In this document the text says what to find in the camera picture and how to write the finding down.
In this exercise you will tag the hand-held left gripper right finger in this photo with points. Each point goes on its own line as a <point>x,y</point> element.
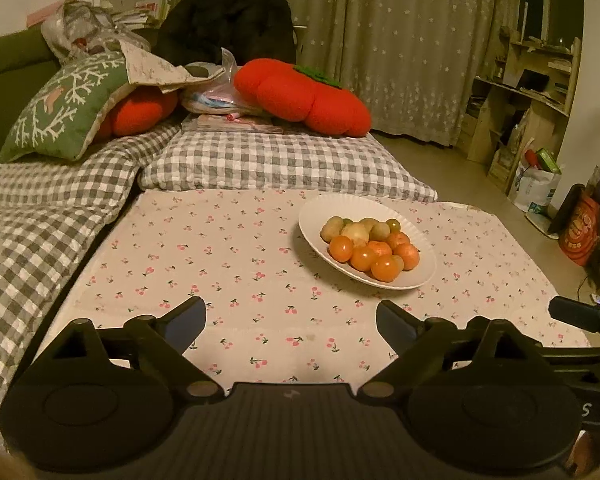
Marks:
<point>395,322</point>

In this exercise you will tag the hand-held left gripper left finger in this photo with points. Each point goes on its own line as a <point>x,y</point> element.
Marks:
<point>187,322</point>

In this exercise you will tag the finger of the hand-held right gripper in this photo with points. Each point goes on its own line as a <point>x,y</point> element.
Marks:
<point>590,362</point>
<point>575,312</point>

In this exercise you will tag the orange tangerine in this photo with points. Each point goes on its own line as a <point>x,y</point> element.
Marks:
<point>380,249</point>
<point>399,239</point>
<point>407,256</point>

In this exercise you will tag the large yellow tomato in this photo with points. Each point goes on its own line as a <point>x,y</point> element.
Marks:
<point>332,227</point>
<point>355,234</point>

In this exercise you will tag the green orange tomato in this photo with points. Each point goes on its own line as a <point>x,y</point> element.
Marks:
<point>393,223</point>

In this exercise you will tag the white ribbed plate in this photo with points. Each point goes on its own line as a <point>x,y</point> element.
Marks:
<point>315,220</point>

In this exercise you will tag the red printed bag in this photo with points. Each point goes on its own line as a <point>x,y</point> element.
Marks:
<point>580,230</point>

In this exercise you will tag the black flat panel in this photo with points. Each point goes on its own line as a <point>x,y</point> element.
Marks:
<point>562,205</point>

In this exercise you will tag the white shopping bag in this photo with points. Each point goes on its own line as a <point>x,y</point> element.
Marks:
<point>535,187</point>

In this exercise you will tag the grey checkered blanket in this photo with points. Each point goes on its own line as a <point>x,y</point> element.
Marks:
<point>45,230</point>

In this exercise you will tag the grey checkered pillow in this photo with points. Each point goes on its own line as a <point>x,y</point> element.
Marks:
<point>280,165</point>

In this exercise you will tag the pink book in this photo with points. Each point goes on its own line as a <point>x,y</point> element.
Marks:
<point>230,122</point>

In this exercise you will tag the small orange pumpkin cushion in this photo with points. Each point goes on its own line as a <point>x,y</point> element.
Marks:
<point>140,110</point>

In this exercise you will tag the plastic bag with pink packets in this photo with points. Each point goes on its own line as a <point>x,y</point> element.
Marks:
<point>210,97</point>

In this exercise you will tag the wooden shelf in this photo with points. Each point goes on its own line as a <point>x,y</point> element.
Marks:
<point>530,90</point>

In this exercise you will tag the green embroidered pillow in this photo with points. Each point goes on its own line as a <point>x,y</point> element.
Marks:
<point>65,105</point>

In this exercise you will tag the large orange pumpkin cushion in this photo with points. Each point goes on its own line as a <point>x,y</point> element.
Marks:
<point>290,90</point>

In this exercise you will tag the floral cloth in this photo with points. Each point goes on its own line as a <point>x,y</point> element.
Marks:
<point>150,67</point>

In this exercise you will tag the star print curtain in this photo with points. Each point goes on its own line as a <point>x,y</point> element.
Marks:
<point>405,45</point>

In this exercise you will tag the black coat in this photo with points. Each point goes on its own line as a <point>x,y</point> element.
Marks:
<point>230,10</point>

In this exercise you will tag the crumpled clear plastic bag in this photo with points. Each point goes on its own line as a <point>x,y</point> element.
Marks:
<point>75,25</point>

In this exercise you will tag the green sofa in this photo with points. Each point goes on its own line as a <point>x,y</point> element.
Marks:
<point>5,60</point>

